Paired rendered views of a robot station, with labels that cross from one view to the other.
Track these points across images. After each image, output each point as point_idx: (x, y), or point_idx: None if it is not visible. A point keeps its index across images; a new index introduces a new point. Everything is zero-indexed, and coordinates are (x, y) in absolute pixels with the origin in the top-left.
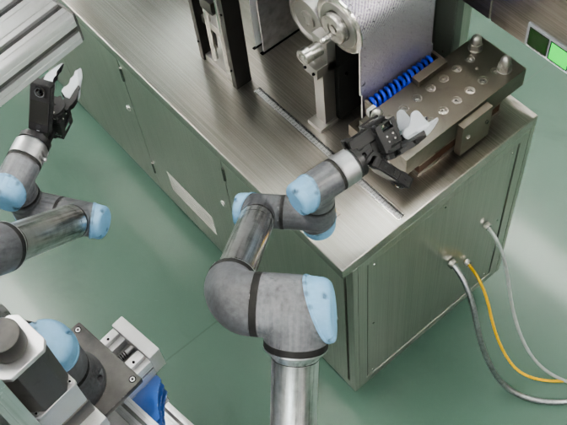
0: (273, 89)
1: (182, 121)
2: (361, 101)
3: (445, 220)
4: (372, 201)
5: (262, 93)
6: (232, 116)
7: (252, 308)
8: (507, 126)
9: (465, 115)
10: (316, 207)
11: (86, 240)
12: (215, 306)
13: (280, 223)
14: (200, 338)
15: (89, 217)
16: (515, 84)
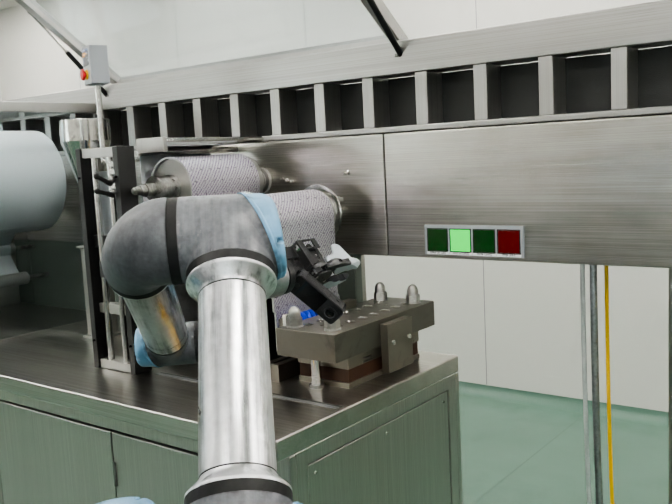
0: (177, 371)
1: (69, 400)
2: (275, 323)
3: (389, 463)
4: (302, 404)
5: (164, 373)
6: (130, 386)
7: (171, 206)
8: (430, 361)
9: (386, 317)
10: None
11: None
12: (119, 227)
13: (196, 341)
14: None
15: None
16: (427, 316)
